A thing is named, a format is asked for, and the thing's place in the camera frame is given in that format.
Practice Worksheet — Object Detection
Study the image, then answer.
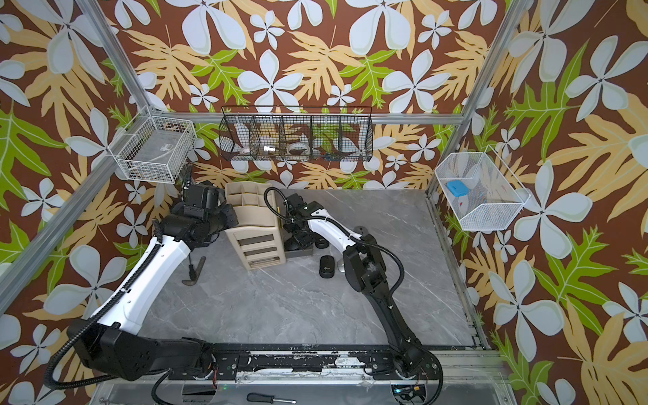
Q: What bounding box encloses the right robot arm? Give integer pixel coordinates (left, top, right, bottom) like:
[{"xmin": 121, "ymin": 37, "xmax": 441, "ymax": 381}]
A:
[{"xmin": 263, "ymin": 187, "xmax": 442, "ymax": 381}]

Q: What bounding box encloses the black mouse with logo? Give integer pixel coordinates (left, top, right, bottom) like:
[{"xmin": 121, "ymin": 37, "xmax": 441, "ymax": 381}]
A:
[{"xmin": 319, "ymin": 255, "xmax": 336, "ymax": 279}]

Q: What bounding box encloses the white wire basket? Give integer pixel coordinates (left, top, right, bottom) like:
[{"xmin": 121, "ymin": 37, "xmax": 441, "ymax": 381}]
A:
[{"xmin": 109, "ymin": 107, "xmax": 197, "ymax": 184}]

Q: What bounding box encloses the white mesh basket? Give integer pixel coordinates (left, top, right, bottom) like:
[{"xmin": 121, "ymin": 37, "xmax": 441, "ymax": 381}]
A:
[{"xmin": 435, "ymin": 152, "xmax": 531, "ymax": 232}]

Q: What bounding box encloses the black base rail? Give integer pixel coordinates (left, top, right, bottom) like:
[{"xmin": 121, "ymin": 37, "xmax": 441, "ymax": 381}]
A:
[{"xmin": 170, "ymin": 344, "xmax": 442, "ymax": 383}]

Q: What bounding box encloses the beige drawer organizer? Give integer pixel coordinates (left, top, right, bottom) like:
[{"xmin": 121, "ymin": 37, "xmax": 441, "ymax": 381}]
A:
[{"xmin": 225, "ymin": 182, "xmax": 286, "ymax": 270}]

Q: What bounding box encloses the black screwdriver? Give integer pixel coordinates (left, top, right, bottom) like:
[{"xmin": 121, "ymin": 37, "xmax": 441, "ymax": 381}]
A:
[{"xmin": 246, "ymin": 393, "xmax": 297, "ymax": 404}]

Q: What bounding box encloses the black wire basket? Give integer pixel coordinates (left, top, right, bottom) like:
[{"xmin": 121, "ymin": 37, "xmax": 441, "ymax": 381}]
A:
[{"xmin": 217, "ymin": 106, "xmax": 375, "ymax": 162}]

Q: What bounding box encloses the blue object in basket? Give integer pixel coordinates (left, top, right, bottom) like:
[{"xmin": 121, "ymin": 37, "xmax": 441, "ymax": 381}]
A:
[{"xmin": 447, "ymin": 180, "xmax": 470, "ymax": 197}]

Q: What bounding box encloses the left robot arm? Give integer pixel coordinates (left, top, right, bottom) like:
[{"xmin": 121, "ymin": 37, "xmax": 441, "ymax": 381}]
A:
[{"xmin": 44, "ymin": 182, "xmax": 238, "ymax": 390}]

